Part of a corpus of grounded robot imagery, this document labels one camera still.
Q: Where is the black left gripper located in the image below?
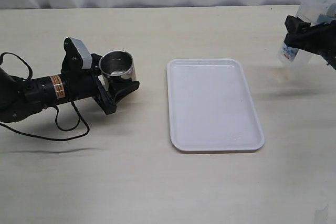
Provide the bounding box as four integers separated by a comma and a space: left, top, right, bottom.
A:
61, 37, 140, 115

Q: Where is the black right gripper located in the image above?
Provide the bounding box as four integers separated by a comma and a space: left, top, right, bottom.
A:
284, 15, 335, 70

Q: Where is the stainless steel cup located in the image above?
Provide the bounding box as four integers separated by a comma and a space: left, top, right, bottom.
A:
98, 50, 140, 91

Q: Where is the clear plastic pitcher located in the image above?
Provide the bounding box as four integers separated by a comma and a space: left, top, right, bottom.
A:
278, 0, 335, 68

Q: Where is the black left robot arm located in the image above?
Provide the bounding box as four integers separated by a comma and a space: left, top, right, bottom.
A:
1, 37, 140, 123

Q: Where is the white rectangular tray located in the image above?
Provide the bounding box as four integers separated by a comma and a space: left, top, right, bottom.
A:
166, 58, 265, 153

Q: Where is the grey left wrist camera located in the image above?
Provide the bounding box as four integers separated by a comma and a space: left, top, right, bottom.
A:
70, 37, 92, 70

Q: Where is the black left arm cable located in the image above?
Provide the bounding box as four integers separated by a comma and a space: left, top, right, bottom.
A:
0, 52, 91, 141

